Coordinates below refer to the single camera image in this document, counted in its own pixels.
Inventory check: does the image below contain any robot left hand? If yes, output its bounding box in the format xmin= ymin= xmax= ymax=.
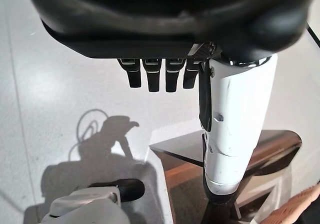
xmin=24 ymin=0 xmax=311 ymax=205

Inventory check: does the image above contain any brown glossy stool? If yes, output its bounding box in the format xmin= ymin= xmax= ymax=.
xmin=149 ymin=128 xmax=303 ymax=224

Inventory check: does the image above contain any brown wicker basket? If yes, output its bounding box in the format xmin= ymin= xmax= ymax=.
xmin=259 ymin=183 xmax=320 ymax=224

